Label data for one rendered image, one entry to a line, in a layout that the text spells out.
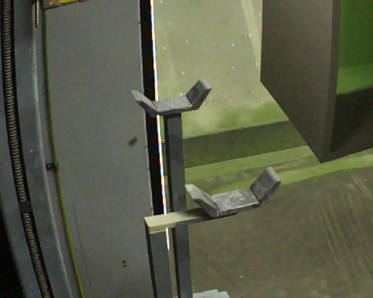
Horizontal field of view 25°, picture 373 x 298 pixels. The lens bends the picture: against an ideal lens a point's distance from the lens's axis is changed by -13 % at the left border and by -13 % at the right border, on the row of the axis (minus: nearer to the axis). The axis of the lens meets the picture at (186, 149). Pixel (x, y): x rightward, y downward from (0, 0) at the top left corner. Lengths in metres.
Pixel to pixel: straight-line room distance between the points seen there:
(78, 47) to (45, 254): 0.52
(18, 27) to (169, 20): 2.24
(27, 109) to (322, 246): 1.87
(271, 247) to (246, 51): 0.73
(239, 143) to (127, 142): 1.60
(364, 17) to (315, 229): 0.69
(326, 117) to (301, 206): 0.75
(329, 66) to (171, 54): 1.06
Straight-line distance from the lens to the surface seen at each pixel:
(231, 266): 2.54
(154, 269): 0.82
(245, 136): 2.99
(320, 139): 2.14
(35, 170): 0.83
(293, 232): 2.67
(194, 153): 2.96
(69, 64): 1.34
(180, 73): 2.96
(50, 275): 0.90
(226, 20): 3.04
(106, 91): 1.37
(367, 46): 2.55
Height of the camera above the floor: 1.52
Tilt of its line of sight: 28 degrees down
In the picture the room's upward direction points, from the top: 3 degrees counter-clockwise
